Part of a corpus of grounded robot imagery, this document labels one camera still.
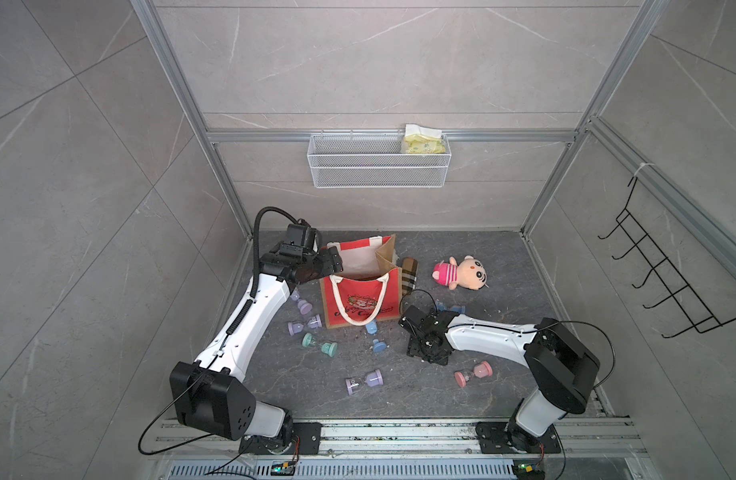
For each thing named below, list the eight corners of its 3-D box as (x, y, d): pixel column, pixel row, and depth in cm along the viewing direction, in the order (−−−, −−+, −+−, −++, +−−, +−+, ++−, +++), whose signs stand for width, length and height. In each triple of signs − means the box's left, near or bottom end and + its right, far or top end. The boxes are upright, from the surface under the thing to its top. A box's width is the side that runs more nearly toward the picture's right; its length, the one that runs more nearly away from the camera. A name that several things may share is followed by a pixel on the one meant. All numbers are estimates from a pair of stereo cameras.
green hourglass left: (301, 345, 91) (300, 342, 88) (307, 335, 93) (305, 331, 90) (334, 357, 88) (333, 353, 86) (338, 346, 91) (338, 342, 88)
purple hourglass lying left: (290, 335, 93) (288, 331, 90) (289, 328, 94) (287, 323, 92) (322, 326, 95) (321, 321, 92) (320, 318, 96) (319, 313, 94)
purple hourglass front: (347, 396, 82) (346, 392, 79) (345, 383, 84) (343, 378, 81) (384, 386, 84) (384, 381, 80) (380, 373, 86) (381, 368, 83)
